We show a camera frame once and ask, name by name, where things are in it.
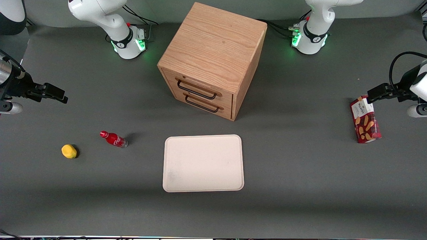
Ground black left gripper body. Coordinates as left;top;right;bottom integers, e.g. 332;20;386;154
393;64;421;102

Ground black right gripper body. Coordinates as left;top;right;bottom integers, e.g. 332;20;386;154
6;68;46;101

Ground red coke bottle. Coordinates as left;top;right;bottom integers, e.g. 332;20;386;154
100;131;128;149

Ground cream plastic tray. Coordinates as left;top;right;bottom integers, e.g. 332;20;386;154
162;134;245;193

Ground red shortbread cookie box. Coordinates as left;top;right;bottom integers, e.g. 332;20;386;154
350;95;382;144

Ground yellow lemon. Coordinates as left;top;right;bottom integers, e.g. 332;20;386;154
61;144;78;159

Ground oak wooden drawer cabinet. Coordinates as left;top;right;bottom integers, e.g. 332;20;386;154
157;2;268;121

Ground black left gripper cable loop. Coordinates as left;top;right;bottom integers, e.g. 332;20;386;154
388;51;427;94

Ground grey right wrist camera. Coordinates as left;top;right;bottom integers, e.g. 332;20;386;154
0;101;23;115

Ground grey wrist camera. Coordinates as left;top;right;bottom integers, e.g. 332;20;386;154
407;104;427;118
0;101;23;115

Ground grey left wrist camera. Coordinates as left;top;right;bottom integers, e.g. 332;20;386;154
407;104;427;118

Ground black right base cables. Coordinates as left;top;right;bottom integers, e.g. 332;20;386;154
122;5;159;26

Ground black base cables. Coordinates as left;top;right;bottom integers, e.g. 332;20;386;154
122;5;159;26
256;9;312;38

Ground black left base cables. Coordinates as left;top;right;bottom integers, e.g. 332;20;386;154
256;9;312;38

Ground wooden drawer black handle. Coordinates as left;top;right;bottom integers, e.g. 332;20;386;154
161;69;234;108
173;91;233;120

